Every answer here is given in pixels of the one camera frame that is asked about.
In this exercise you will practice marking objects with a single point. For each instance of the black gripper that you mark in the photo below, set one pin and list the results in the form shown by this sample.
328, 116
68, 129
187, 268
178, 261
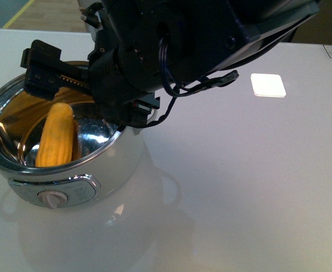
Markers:
121, 81

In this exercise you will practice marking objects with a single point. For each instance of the yellow corn cob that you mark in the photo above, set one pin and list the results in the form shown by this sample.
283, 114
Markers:
56, 143

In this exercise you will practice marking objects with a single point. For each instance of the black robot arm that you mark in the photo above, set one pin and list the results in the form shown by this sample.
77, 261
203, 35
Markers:
184, 47

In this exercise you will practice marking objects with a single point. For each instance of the white electric cooking pot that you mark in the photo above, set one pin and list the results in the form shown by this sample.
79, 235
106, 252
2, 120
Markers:
104, 155

